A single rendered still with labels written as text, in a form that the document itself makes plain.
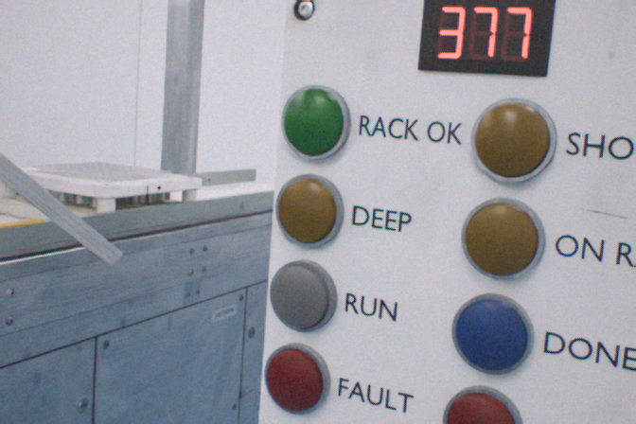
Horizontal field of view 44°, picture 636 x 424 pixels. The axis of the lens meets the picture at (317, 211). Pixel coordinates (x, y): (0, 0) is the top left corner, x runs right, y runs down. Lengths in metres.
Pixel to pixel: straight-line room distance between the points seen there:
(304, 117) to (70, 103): 4.79
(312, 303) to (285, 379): 0.04
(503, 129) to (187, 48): 1.55
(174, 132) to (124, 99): 3.06
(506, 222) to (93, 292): 0.97
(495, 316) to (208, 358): 1.32
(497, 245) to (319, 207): 0.07
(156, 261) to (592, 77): 1.09
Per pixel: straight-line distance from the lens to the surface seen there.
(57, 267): 1.15
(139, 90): 4.81
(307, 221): 0.32
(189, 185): 1.39
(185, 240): 1.37
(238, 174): 1.98
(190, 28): 1.82
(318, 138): 0.31
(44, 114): 5.21
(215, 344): 1.61
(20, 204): 1.36
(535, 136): 0.29
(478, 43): 0.30
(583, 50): 0.29
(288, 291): 0.33
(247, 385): 1.75
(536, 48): 0.29
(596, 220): 0.29
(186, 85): 1.81
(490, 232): 0.29
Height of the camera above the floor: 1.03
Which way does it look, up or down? 8 degrees down
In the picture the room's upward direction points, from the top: 4 degrees clockwise
